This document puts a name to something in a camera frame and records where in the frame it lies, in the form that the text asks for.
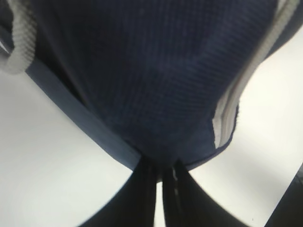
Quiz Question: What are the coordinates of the navy insulated lunch bag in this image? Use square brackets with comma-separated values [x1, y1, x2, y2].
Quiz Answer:
[0, 0, 303, 169]

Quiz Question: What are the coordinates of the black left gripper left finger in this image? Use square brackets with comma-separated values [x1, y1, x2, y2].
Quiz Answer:
[81, 157, 157, 227]

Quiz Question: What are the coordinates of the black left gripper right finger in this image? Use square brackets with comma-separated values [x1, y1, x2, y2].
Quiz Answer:
[162, 161, 246, 227]

